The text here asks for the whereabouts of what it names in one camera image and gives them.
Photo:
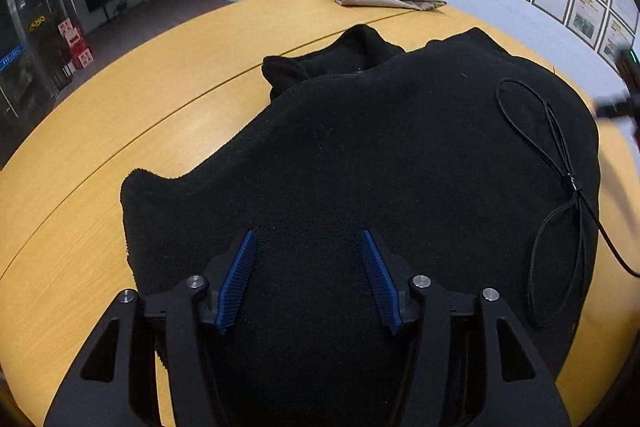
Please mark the stacked red white boxes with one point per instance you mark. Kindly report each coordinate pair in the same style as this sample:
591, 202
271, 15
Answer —
79, 49

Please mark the black fleece jacket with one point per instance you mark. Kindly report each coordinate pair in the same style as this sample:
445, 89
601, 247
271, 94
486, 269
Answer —
478, 167

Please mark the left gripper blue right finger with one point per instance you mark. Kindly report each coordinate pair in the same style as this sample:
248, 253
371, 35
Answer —
389, 276

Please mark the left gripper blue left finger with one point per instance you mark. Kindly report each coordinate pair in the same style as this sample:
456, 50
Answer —
227, 276

